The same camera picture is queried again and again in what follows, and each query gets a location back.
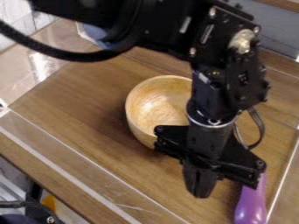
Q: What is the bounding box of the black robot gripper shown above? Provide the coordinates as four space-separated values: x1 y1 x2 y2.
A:
153 116 267 199

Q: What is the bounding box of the purple toy eggplant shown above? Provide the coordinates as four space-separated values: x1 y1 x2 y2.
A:
233 173 267 224

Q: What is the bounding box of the brown wooden bowl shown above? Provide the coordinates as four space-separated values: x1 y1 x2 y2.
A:
125 75 192 149

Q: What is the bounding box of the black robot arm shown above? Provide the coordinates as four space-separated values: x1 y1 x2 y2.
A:
29 0 271 198

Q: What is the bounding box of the black clamp with screw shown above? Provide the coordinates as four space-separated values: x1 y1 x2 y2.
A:
37 214 64 224

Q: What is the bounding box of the clear acrylic tray wall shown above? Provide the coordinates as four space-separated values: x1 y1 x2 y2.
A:
0 45 299 224

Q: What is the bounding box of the black cable bottom left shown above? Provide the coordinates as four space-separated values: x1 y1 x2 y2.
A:
0 200 59 224

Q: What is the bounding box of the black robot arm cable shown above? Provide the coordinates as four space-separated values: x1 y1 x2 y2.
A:
0 18 137 63

